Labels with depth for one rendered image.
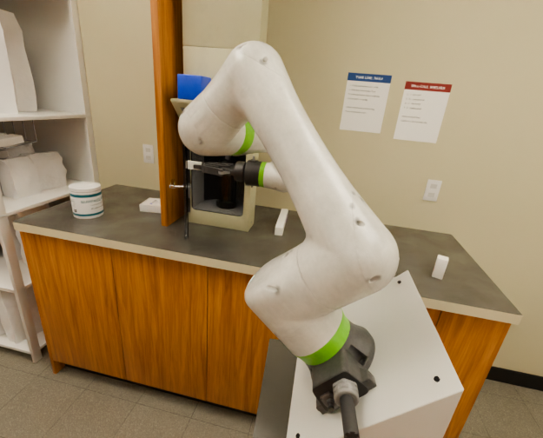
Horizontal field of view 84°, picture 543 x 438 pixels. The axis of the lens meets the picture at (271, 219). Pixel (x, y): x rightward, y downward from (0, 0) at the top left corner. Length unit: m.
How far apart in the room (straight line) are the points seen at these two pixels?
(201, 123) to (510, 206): 1.68
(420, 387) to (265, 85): 0.55
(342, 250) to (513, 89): 1.53
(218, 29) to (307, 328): 1.16
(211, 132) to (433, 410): 0.61
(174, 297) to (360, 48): 1.46
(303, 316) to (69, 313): 1.49
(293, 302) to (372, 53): 1.42
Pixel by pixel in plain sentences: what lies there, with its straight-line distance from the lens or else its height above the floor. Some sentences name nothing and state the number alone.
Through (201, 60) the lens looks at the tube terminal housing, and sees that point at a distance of 1.42.
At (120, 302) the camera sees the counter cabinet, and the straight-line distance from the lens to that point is 1.63.
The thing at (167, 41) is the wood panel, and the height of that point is 1.72.
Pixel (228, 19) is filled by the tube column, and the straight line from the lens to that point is 1.39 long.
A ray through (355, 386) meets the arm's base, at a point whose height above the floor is 1.12.
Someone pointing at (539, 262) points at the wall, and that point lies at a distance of 2.20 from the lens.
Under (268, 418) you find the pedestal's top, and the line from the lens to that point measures 0.73.
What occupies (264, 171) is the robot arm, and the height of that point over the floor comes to 1.30.
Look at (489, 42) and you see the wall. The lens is 1.85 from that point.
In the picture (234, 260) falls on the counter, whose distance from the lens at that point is 1.21.
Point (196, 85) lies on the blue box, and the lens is 1.30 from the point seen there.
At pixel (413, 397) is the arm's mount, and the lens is 0.55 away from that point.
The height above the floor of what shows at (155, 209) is 0.96.
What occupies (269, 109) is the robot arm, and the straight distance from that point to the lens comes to 0.57.
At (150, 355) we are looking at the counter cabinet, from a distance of 1.74.
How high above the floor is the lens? 1.54
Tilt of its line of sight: 21 degrees down
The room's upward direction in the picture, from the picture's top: 5 degrees clockwise
